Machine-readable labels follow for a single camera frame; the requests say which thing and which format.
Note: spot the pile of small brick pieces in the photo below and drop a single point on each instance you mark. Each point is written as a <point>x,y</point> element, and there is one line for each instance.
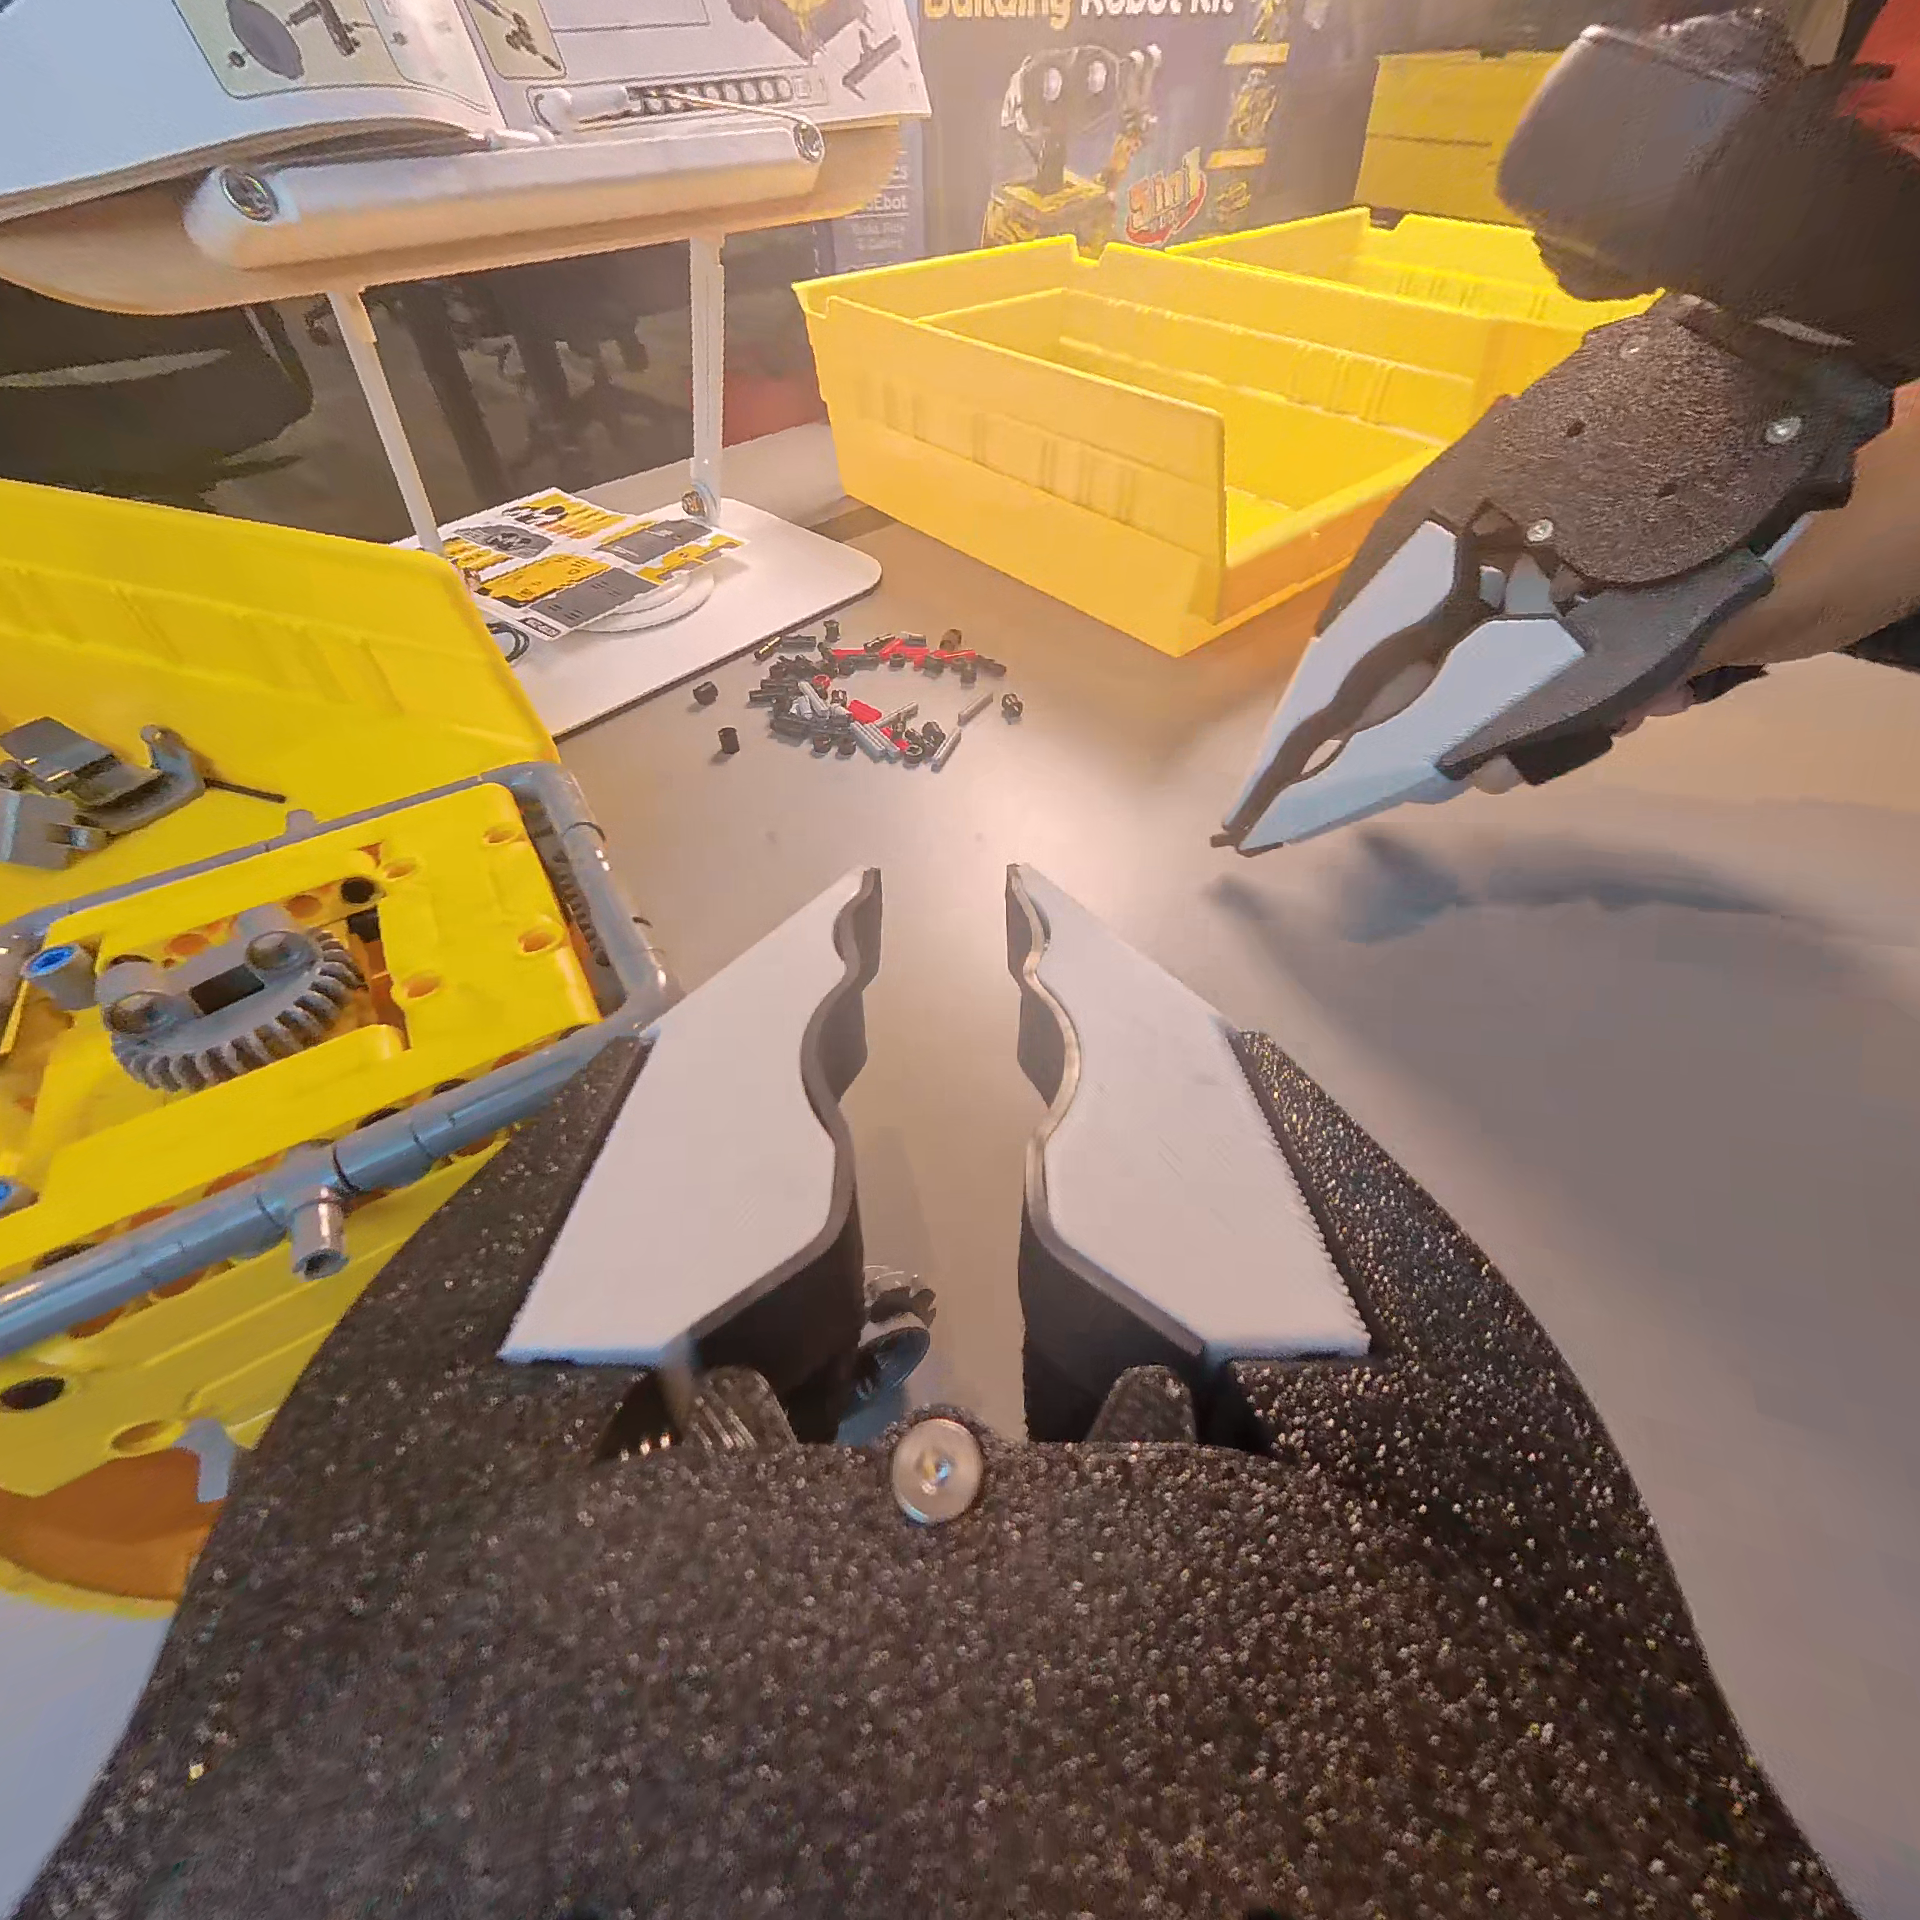
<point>854,707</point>

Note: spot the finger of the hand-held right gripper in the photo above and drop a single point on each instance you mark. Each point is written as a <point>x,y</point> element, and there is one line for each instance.
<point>1469,720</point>
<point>1410,614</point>

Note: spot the beige stand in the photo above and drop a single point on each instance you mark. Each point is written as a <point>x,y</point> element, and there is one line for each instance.
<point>450,226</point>

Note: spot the building instruction booklet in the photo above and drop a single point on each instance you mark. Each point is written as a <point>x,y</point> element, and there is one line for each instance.
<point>586,556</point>

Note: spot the open instruction booklet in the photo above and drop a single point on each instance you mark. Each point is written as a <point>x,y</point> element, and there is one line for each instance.
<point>299,75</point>

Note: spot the grey brick piece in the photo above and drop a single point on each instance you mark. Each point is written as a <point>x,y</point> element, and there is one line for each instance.
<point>75,787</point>

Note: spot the grey desk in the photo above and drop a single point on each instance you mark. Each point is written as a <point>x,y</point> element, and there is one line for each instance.
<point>1499,989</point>

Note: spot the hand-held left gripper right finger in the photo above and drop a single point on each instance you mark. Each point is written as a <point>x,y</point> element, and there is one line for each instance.
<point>1187,1200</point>

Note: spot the yellow plastic bin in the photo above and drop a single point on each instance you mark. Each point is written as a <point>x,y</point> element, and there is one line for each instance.
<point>1456,136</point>
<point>1051,450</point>
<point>1410,256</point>
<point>299,644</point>

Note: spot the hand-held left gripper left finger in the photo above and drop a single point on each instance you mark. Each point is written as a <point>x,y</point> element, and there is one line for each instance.
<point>706,1200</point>

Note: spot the yellow toy brick vehicle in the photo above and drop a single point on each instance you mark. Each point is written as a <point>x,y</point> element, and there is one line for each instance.
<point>299,1081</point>

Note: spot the person's right hand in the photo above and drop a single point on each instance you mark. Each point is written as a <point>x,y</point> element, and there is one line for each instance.
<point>1845,586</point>

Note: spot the dark printed cardboard box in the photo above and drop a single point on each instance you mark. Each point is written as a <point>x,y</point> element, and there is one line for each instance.
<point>1110,121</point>

